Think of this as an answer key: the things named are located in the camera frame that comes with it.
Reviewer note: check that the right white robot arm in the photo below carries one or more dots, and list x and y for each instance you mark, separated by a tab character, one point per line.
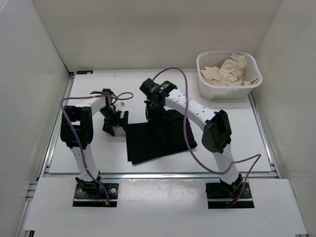
216	128

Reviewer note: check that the beige trousers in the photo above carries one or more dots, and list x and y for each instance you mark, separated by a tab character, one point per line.
229	74

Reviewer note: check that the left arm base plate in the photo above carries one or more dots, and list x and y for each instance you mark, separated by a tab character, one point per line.
84	197

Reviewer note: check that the black trousers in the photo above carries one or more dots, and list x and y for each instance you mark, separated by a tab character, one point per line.
154	139

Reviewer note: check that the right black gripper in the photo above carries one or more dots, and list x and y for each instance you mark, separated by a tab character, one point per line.
153	116

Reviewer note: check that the aluminium table frame rail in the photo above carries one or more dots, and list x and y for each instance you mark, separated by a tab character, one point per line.
55	133

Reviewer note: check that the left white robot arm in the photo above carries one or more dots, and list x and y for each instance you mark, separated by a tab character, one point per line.
77	133

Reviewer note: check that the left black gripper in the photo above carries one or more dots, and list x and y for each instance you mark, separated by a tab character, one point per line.
107	127

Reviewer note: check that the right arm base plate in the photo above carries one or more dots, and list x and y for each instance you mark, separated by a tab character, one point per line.
217	198

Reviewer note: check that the blue label sticker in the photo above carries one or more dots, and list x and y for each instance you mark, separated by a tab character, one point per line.
84	72

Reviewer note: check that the white plastic basket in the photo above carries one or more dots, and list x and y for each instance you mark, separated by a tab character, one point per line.
217	58

